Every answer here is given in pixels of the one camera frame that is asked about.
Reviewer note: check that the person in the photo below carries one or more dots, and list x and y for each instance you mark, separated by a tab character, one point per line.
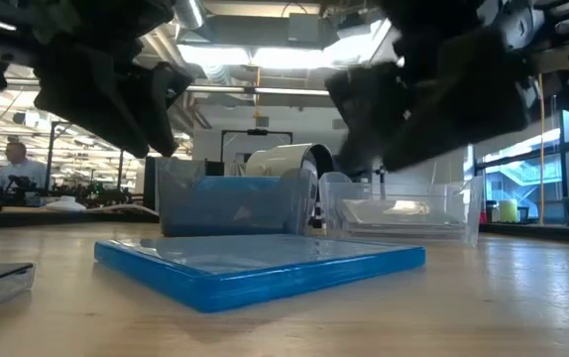
19	171

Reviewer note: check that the clear plastic bin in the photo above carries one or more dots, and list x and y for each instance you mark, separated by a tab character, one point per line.
473	208

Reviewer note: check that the black gantry frame with camera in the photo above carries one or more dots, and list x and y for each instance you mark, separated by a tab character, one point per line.
257	132

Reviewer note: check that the long LED strip light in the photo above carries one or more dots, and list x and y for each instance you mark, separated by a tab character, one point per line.
289	91

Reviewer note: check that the white round puck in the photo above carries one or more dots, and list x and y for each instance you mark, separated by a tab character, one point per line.
66	204

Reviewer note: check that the tall black box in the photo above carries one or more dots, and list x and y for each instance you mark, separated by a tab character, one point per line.
149	183

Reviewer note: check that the grey ceiling box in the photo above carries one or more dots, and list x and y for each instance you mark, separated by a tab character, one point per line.
304	27

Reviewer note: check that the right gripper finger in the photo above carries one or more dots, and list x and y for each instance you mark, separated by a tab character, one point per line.
463	109
364	109

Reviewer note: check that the thin black stand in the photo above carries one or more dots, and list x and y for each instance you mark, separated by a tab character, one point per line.
382	174

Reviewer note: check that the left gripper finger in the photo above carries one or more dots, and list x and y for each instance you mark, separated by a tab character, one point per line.
91	99
160	114

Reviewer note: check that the yellow cup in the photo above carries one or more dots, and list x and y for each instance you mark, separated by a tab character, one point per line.
508	212

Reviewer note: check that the large black gantry frame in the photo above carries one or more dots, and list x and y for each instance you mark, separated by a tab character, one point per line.
52	158

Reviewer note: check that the small black robot arm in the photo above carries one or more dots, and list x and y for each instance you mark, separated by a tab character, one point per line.
22	183

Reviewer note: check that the smoky grey plastic bin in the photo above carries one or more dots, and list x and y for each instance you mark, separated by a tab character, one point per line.
175	171

